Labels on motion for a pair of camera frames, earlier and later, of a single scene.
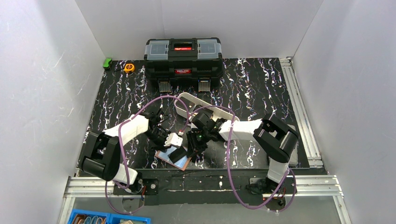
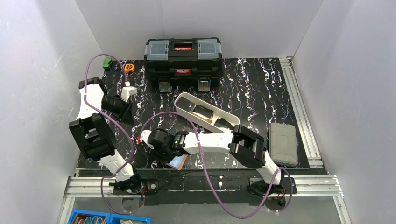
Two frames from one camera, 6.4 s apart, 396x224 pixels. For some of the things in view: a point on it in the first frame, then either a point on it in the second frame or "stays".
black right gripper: [194, 147] to [154, 152]
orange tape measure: [129, 67] stays
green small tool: [106, 63] stays
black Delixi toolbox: [171, 59] stays
